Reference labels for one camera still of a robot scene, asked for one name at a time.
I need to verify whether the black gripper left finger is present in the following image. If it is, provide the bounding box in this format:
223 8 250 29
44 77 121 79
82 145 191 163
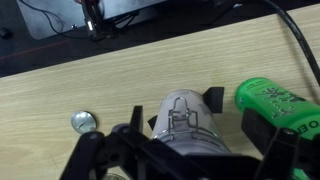
59 105 208 180

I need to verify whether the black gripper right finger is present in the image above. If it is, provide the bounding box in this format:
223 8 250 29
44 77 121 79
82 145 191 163
241 108 320 180

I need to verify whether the white metal clasp container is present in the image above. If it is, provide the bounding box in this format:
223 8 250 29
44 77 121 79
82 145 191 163
152 89 230 155

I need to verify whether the green plastic drink bottle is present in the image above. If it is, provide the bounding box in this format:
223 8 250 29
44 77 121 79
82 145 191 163
235 77 320 180

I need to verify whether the small round metal cap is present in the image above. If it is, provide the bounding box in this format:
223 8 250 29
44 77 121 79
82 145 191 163
71 111 98 134

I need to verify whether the thick black cable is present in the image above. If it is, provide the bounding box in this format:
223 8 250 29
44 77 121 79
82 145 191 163
259 0 320 86

